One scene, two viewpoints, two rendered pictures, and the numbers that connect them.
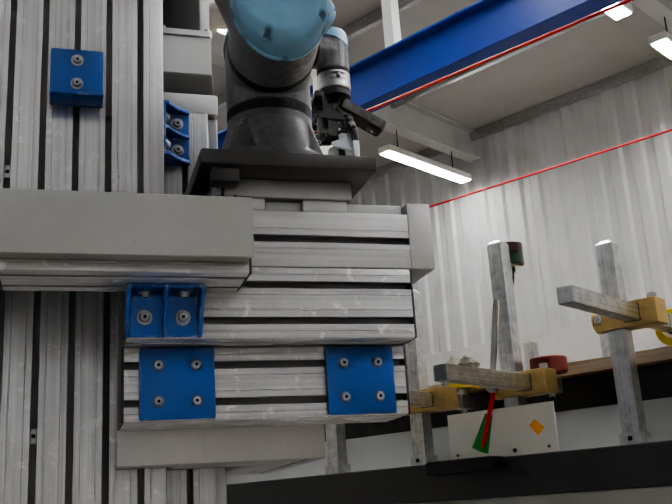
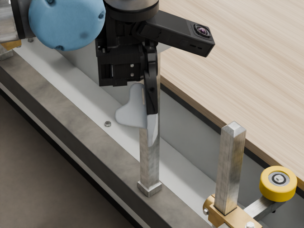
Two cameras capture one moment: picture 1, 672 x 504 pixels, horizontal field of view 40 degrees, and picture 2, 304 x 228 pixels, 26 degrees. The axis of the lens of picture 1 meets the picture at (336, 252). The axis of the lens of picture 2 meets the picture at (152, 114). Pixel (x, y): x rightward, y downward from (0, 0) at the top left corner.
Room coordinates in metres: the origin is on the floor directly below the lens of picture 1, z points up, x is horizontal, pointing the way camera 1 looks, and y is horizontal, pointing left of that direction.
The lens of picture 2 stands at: (1.16, -0.17, 1.98)
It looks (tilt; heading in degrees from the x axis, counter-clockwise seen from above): 42 degrees down; 10
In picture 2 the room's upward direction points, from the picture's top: straight up
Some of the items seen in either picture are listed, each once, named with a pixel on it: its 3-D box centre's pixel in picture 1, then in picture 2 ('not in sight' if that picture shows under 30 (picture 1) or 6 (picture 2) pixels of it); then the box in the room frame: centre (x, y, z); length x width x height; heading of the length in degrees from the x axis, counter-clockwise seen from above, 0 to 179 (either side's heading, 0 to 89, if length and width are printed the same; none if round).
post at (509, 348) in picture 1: (509, 348); not in sight; (1.94, -0.36, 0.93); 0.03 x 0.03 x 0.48; 49
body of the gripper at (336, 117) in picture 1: (333, 118); (127, 37); (1.87, -0.01, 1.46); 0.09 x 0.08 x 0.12; 107
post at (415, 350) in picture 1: (418, 390); (225, 206); (2.10, -0.17, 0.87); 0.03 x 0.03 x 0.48; 49
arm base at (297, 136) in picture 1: (270, 148); not in sight; (1.15, 0.08, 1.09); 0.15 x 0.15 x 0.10
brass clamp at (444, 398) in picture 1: (427, 401); (231, 220); (2.09, -0.19, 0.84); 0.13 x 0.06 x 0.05; 49
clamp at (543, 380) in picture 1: (523, 384); not in sight; (1.93, -0.38, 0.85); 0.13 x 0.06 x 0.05; 49
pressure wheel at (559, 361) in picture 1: (550, 382); not in sight; (1.98, -0.45, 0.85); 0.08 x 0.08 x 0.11
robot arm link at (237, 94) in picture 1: (267, 68); not in sight; (1.14, 0.08, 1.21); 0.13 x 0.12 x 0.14; 10
